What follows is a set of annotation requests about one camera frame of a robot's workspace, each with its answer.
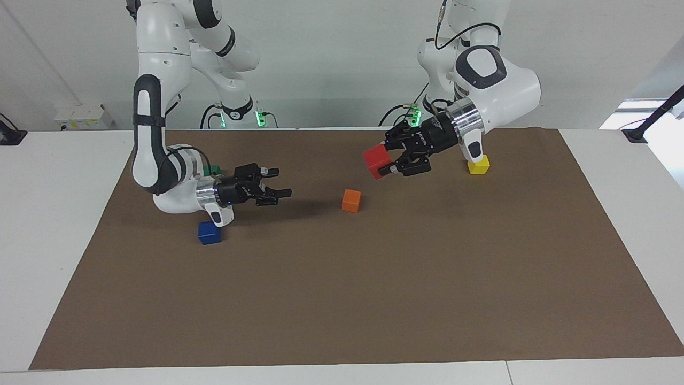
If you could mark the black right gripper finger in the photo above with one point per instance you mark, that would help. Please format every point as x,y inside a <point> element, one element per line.
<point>272,195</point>
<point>256,172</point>

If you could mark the brown table mat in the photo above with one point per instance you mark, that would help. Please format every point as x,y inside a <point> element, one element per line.
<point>347,294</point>

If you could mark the white cardboard box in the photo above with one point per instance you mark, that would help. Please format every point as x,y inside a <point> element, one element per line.
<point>83,116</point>

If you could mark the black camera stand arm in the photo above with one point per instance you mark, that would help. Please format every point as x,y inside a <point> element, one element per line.
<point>654,115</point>

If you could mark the blue cube block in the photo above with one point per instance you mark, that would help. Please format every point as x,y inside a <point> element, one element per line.
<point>208,235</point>

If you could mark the black table clamp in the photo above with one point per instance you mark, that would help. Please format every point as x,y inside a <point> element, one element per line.
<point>10,136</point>

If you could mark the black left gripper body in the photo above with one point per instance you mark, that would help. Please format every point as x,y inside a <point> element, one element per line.
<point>439,136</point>

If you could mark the yellow cube block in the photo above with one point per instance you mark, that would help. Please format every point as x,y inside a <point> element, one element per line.
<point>480,168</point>

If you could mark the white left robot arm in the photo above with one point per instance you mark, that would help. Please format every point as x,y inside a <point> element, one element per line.
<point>507,91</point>

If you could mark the orange cube block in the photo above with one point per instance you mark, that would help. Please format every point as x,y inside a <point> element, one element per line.
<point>351,201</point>

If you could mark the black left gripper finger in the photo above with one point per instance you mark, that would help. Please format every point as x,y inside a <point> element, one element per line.
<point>414,166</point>
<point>405,135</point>

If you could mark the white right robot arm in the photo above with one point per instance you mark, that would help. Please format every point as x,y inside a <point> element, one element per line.
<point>155,53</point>

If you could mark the red cube block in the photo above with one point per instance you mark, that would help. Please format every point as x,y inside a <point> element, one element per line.
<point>377,159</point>

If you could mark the green cube block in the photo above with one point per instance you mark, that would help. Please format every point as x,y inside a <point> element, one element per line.
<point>215,170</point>

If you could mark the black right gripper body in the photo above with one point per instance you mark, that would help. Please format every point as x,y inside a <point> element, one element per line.
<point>235,191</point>

